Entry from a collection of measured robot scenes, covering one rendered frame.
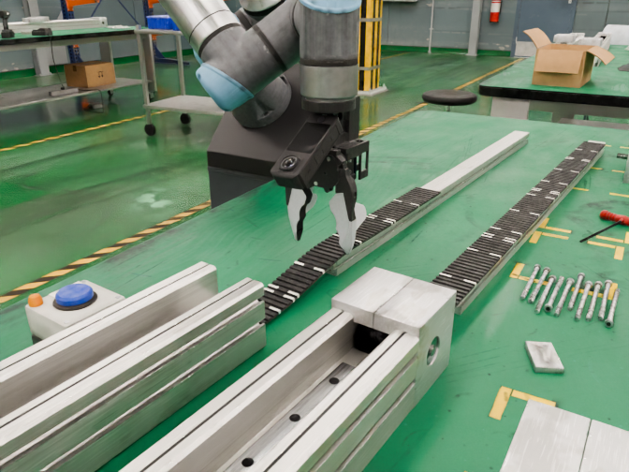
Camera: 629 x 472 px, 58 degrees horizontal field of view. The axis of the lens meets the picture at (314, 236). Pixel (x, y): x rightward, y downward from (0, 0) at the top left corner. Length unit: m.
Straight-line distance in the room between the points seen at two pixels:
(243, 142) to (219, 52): 0.54
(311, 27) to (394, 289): 0.33
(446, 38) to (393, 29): 1.14
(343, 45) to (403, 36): 11.68
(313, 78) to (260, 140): 0.60
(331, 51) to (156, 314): 0.37
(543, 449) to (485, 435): 0.15
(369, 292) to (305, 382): 0.12
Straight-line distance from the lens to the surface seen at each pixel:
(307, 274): 0.80
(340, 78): 0.73
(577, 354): 0.74
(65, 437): 0.53
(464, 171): 1.27
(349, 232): 0.78
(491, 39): 11.88
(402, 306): 0.58
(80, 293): 0.70
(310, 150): 0.72
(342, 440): 0.48
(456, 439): 0.58
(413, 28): 12.33
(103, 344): 0.61
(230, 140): 1.36
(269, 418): 0.51
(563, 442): 0.46
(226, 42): 0.83
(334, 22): 0.73
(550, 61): 2.74
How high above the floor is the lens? 1.17
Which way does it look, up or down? 23 degrees down
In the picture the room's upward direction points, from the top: straight up
